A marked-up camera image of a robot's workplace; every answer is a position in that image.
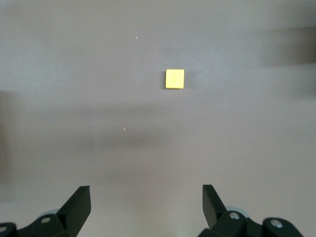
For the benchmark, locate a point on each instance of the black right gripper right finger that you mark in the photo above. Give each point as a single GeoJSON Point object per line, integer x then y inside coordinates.
{"type": "Point", "coordinates": [214, 212]}

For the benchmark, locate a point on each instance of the brown table cloth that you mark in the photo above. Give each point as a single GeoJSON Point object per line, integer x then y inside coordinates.
{"type": "Point", "coordinates": [98, 111]}

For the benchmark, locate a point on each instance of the yellow block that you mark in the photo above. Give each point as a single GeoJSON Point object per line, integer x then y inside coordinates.
{"type": "Point", "coordinates": [174, 79]}

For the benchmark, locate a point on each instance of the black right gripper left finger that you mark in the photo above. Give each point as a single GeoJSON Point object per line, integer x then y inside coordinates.
{"type": "Point", "coordinates": [74, 212]}

